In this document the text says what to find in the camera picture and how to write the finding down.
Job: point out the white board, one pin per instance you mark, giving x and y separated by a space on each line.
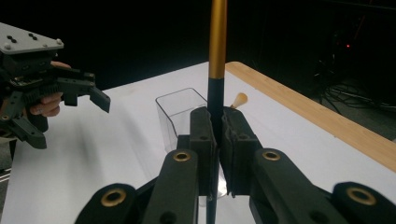
93 161

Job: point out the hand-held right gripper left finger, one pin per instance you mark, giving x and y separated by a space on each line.
202 149

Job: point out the clear plastic divided container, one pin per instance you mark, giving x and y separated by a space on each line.
180 107

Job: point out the dark equipment cabinet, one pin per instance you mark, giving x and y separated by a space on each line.
351 46

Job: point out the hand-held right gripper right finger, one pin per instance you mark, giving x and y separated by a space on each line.
238 149

